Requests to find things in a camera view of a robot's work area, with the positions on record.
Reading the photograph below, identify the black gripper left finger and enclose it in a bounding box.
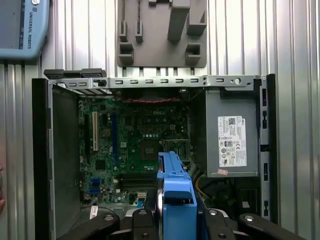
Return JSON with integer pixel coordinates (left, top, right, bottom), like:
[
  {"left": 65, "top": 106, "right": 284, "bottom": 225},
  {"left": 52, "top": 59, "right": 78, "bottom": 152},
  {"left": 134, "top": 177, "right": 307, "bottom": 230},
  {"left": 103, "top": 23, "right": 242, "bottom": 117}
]
[{"left": 59, "top": 192, "right": 158, "bottom": 240}]

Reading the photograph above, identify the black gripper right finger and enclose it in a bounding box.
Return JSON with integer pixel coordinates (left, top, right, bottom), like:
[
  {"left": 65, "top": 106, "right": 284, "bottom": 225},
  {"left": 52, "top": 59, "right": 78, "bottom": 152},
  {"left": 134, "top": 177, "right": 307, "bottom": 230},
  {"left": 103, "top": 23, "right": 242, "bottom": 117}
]
[{"left": 196, "top": 193, "right": 305, "bottom": 240}]

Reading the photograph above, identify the hard disk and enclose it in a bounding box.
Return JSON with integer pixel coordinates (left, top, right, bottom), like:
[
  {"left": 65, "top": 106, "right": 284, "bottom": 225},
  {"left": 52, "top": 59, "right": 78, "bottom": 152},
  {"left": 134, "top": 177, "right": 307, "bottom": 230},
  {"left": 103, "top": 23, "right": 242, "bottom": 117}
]
[{"left": 156, "top": 150, "right": 209, "bottom": 240}]

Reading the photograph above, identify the black RAM slot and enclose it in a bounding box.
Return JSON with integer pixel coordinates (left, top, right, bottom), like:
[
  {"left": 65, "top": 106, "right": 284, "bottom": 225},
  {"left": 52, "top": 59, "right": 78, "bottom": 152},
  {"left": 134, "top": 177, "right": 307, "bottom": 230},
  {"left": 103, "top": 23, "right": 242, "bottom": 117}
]
[
  {"left": 119, "top": 181, "right": 159, "bottom": 186},
  {"left": 119, "top": 177, "right": 159, "bottom": 182},
  {"left": 119, "top": 173, "right": 159, "bottom": 178},
  {"left": 119, "top": 186, "right": 159, "bottom": 191}
]

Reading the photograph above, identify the CPU socket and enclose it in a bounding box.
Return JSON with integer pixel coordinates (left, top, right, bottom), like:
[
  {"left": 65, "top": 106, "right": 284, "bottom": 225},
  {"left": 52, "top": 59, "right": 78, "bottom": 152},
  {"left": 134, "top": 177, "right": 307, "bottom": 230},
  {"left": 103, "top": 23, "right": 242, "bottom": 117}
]
[{"left": 139, "top": 141, "right": 159, "bottom": 161}]

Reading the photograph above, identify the blue expansion slot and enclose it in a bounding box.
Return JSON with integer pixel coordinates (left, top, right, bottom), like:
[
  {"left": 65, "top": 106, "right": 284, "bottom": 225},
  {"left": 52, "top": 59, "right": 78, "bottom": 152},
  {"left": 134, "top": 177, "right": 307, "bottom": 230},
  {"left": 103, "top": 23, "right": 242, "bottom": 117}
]
[{"left": 110, "top": 112, "right": 120, "bottom": 171}]

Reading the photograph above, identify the green motherboard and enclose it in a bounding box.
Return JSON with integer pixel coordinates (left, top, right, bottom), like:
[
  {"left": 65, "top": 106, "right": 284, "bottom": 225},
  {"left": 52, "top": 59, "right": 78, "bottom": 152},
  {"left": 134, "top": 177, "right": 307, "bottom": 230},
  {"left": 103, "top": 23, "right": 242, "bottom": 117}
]
[{"left": 78, "top": 96, "right": 192, "bottom": 206}]

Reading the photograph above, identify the white expansion slot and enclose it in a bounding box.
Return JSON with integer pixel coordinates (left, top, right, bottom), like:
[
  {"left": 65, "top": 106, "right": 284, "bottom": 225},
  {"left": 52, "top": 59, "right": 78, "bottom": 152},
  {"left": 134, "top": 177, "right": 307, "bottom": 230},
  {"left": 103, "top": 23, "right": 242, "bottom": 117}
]
[{"left": 91, "top": 111, "right": 99, "bottom": 152}]

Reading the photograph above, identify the black expansion slot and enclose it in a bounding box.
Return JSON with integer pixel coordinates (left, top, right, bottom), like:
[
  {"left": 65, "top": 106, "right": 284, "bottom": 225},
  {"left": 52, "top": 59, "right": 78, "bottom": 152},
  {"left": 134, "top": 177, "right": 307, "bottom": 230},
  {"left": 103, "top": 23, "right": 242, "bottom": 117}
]
[{"left": 84, "top": 113, "right": 92, "bottom": 156}]

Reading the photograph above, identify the grey power supply box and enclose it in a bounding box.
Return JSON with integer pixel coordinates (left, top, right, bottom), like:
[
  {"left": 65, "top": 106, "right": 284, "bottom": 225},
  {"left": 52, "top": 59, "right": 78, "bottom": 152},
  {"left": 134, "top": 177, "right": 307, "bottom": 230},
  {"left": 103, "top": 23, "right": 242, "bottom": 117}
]
[{"left": 204, "top": 89, "right": 261, "bottom": 178}]

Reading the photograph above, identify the black PC case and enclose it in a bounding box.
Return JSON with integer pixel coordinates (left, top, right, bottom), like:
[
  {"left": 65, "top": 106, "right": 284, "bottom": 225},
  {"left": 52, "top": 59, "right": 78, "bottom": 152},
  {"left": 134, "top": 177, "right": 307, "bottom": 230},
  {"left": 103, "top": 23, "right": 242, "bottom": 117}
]
[{"left": 31, "top": 68, "right": 279, "bottom": 240}]

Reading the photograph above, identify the expansion card retainer latch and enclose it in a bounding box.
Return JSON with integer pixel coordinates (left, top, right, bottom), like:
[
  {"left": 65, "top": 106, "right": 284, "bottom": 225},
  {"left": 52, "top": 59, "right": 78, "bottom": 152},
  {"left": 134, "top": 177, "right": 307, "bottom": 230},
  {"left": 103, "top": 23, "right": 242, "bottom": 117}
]
[{"left": 43, "top": 68, "right": 108, "bottom": 87}]

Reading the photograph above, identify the grey parts rack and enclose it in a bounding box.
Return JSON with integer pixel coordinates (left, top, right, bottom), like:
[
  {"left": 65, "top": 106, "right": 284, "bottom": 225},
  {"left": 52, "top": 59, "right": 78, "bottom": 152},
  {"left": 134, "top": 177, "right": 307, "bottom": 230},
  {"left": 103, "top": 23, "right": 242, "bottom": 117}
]
[{"left": 116, "top": 0, "right": 209, "bottom": 69}]

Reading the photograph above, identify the pale blue teach pendant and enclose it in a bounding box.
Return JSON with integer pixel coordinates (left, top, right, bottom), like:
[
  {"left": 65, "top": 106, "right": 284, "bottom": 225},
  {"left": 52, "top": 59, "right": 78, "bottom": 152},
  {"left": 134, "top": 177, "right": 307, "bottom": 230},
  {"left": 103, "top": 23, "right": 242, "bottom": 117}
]
[{"left": 0, "top": 0, "right": 51, "bottom": 61}]

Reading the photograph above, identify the blue data wire with label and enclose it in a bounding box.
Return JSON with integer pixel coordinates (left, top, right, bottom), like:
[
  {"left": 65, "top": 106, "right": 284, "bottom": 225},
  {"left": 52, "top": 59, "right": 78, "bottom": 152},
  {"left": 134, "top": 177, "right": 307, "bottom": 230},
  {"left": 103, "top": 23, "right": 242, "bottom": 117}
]
[{"left": 134, "top": 191, "right": 148, "bottom": 209}]

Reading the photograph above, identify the yellow black power wire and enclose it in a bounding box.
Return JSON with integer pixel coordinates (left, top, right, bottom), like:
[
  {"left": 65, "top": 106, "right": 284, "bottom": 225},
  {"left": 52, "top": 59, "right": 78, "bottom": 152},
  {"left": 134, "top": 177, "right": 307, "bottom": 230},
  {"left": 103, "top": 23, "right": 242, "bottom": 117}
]
[{"left": 195, "top": 171, "right": 204, "bottom": 195}]

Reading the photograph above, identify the metal socket cover frame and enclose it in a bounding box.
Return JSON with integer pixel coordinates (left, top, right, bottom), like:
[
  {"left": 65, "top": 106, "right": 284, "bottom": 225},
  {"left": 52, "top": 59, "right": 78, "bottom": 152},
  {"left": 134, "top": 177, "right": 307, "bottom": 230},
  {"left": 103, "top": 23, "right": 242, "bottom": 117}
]
[{"left": 159, "top": 138, "right": 190, "bottom": 161}]

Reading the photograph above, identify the red black twisted wire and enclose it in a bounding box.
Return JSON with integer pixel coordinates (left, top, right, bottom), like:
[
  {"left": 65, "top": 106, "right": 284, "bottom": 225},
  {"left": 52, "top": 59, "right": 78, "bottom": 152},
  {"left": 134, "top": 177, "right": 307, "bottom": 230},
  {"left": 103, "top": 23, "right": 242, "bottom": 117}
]
[{"left": 124, "top": 97, "right": 181, "bottom": 104}]

